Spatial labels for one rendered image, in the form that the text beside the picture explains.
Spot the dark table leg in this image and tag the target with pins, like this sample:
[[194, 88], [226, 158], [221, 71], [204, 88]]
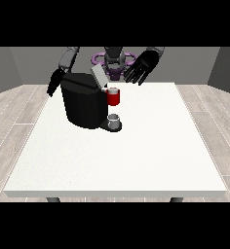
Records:
[[53, 199], [177, 199]]

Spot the small grey cup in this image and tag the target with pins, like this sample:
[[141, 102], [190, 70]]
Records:
[[113, 121]]

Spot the black coffee machine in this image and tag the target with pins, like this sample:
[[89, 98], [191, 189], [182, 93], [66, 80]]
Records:
[[83, 102]]

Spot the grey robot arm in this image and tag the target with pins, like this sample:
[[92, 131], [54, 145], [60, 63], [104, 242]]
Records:
[[157, 49], [67, 59]]

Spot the grey robot trunk purple rings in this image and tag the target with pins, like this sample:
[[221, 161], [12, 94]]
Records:
[[113, 61]]

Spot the red pod holder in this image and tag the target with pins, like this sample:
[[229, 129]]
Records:
[[113, 99]]

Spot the pale grey machine lid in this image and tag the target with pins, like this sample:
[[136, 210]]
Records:
[[99, 75]]

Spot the small grey coffee pod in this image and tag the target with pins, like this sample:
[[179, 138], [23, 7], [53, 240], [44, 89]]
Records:
[[112, 91]]

